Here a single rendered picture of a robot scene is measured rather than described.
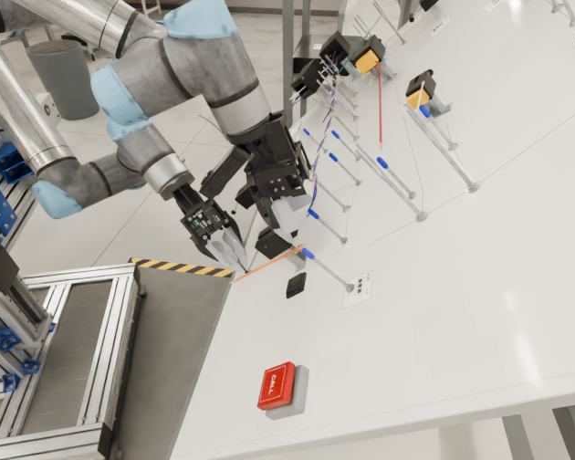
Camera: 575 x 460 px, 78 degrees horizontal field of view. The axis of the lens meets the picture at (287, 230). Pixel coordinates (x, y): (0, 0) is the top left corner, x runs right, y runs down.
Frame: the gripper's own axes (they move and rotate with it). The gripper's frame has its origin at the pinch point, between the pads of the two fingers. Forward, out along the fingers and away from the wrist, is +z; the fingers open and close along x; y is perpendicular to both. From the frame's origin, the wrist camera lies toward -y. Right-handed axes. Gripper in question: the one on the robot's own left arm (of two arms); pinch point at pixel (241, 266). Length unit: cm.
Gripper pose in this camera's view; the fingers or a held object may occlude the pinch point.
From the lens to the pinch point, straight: 72.0
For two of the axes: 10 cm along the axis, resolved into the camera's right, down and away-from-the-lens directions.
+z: 6.1, 7.8, 1.1
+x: 7.7, -6.2, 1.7
